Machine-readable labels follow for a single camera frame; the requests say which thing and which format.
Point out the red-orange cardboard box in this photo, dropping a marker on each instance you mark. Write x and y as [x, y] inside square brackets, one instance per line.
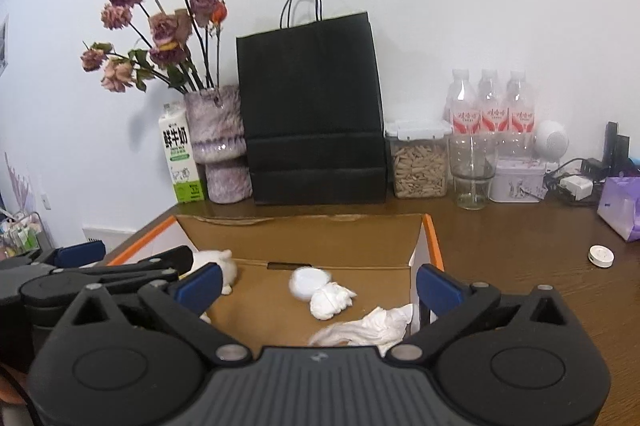
[325, 241]

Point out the white board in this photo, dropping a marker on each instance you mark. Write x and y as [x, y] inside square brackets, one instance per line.
[107, 238]

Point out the tall black tube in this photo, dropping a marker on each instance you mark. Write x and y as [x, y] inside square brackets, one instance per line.
[611, 141]

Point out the clear water bottle pink label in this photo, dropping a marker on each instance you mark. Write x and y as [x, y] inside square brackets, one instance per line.
[520, 111]
[492, 106]
[461, 106]

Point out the white wall socket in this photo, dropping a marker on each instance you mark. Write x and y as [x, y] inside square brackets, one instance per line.
[47, 201]

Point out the person's left forearm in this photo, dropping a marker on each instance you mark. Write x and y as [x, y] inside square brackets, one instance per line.
[10, 388]

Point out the white round pad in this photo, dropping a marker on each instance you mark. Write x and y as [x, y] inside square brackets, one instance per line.
[311, 283]

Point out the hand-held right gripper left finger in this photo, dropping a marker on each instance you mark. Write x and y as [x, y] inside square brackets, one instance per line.
[200, 288]

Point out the small crumpled white tissue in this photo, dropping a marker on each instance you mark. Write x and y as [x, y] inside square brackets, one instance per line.
[332, 298]

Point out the bunch of dried roses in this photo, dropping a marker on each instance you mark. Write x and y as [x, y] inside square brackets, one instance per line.
[170, 26]

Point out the clear seed container white lid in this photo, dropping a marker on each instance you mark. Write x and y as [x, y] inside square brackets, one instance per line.
[419, 171]

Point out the wooden desktop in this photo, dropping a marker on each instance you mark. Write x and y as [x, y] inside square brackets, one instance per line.
[500, 246]

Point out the short black tube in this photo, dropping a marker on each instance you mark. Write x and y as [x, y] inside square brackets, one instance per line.
[623, 151]

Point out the white charger plug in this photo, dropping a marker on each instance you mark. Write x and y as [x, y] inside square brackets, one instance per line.
[576, 187]

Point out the white round speaker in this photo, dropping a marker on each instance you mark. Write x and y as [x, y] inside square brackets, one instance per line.
[551, 139]

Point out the large crumpled white tissue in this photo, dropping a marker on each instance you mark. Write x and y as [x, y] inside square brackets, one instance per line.
[370, 328]

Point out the purple tissue pack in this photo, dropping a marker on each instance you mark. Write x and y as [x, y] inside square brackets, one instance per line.
[622, 206]

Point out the white tin box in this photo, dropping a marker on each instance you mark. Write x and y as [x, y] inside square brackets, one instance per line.
[515, 186]

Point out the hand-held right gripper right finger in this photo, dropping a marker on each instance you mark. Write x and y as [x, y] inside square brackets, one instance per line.
[437, 288]

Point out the white green milk carton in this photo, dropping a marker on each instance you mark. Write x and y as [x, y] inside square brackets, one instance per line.
[180, 146]

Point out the clear glass cup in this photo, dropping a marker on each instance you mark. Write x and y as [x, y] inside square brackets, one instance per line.
[472, 191]

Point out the black paper bag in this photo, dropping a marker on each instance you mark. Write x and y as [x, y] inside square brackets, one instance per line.
[310, 106]

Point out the black power adapter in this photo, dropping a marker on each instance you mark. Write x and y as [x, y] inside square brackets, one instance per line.
[594, 167]

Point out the purple marbled vase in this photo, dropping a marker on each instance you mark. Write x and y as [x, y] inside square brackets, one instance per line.
[220, 131]

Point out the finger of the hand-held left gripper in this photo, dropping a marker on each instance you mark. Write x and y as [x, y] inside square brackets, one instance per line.
[150, 267]
[80, 254]

